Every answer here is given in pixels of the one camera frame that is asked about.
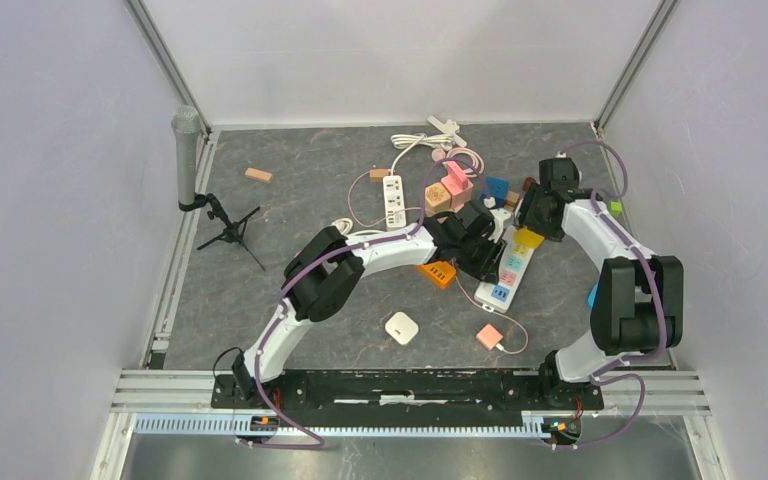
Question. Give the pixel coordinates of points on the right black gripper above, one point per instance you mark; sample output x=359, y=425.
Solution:
x=526, y=218

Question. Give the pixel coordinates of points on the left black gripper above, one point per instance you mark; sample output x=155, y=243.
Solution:
x=486, y=269

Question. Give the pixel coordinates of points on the yellow cube adapter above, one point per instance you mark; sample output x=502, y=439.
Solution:
x=528, y=238

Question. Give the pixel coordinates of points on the long white power strip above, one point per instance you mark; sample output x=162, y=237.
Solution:
x=515, y=260

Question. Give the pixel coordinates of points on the orange power strip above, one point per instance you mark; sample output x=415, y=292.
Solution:
x=441, y=273

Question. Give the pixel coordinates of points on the dark blue cube adapter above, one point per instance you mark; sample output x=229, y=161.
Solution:
x=496, y=188

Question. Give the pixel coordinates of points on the pink charger plug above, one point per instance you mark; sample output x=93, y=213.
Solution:
x=490, y=337

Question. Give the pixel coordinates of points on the white square adapter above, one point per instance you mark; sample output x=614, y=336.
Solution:
x=402, y=328

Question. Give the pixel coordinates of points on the light blue adapter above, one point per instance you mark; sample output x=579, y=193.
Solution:
x=592, y=296

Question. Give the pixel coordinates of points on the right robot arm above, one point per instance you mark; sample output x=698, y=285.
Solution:
x=638, y=309

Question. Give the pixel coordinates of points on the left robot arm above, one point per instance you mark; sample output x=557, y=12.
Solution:
x=322, y=276

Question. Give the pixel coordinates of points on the pink cube socket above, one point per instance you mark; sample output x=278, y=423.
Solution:
x=457, y=184

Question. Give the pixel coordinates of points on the beige cube socket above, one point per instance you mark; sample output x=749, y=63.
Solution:
x=437, y=199

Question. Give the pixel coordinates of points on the brown cylinder block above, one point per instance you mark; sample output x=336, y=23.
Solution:
x=528, y=183

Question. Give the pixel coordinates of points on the green cube block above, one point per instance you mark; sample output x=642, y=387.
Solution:
x=616, y=208

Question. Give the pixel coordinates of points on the small white power strip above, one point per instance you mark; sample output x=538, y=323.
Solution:
x=394, y=201

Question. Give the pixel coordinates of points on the small wooden block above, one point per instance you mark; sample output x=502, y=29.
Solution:
x=378, y=175

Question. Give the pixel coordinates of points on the black tripod stand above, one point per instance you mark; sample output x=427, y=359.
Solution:
x=233, y=232

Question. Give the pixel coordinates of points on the grey microphone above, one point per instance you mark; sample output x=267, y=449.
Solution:
x=186, y=128

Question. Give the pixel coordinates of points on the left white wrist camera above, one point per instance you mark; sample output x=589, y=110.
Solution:
x=495, y=206

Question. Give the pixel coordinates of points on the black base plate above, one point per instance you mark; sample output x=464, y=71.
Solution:
x=483, y=397

